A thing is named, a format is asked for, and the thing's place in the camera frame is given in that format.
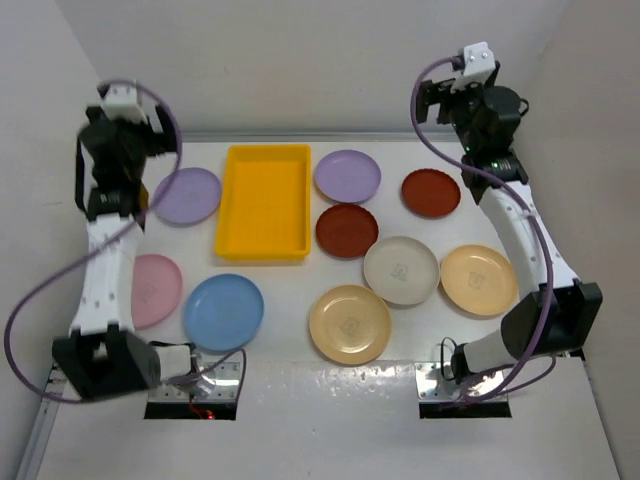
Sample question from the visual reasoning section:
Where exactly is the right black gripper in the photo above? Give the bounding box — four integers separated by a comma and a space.
417, 75, 496, 154

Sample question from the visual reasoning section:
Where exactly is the purple plate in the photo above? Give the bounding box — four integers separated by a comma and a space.
314, 149, 382, 204
153, 167, 222, 226

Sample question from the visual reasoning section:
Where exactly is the pink plate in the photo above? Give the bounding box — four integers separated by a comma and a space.
131, 254, 183, 330

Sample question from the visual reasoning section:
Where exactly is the blue plate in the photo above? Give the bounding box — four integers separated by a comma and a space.
183, 273, 264, 352

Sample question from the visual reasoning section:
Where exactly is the white plate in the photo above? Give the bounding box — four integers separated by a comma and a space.
363, 236, 440, 306

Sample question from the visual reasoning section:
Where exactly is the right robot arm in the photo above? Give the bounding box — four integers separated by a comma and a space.
411, 78, 603, 392

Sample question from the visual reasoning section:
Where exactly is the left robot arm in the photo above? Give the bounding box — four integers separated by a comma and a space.
52, 105, 193, 403

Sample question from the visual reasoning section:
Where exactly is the yellow plastic bin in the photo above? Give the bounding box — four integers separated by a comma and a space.
214, 144, 311, 262

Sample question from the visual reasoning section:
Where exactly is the red plate far right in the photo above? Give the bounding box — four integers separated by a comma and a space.
401, 169, 461, 218

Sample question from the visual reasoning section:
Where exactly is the red plate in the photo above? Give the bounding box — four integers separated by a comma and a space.
401, 169, 461, 218
315, 204, 379, 259

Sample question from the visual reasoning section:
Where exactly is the red plate centre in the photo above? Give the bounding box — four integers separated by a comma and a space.
315, 204, 379, 259

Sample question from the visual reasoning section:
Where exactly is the tan plate right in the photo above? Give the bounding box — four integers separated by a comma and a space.
440, 244, 519, 317

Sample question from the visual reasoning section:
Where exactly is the tan plate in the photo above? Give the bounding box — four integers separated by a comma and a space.
309, 285, 393, 366
440, 244, 519, 317

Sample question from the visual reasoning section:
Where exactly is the tan plate front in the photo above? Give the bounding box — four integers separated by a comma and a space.
309, 285, 393, 366

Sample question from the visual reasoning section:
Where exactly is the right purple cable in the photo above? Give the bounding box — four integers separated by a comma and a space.
410, 56, 556, 406

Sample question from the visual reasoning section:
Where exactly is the purple cable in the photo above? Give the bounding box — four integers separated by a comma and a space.
3, 77, 248, 404
410, 56, 556, 406

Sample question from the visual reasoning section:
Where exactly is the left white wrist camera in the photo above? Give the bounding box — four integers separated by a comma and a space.
100, 84, 147, 124

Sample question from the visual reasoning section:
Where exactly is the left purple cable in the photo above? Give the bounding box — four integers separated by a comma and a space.
3, 77, 248, 404

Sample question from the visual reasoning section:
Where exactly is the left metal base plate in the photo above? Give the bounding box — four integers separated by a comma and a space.
147, 361, 243, 405

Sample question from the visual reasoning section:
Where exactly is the metal base plate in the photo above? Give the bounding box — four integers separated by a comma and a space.
147, 361, 243, 405
414, 361, 504, 404

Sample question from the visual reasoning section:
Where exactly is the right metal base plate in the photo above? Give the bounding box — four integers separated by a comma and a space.
414, 361, 504, 404

